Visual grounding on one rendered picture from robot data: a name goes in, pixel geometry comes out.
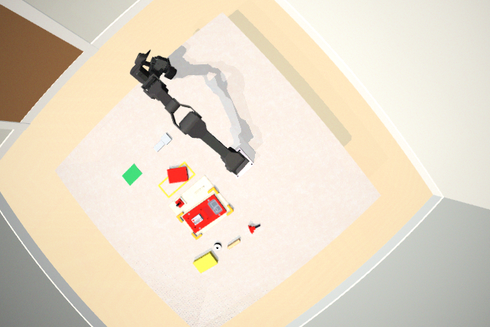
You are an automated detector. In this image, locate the green rectangular block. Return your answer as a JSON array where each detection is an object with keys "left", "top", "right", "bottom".
[{"left": 122, "top": 163, "right": 142, "bottom": 186}]

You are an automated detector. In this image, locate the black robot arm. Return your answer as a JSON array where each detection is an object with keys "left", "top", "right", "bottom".
[{"left": 129, "top": 55, "right": 250, "bottom": 175}]

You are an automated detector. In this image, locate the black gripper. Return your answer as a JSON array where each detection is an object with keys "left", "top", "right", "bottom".
[{"left": 134, "top": 50, "right": 177, "bottom": 80}]

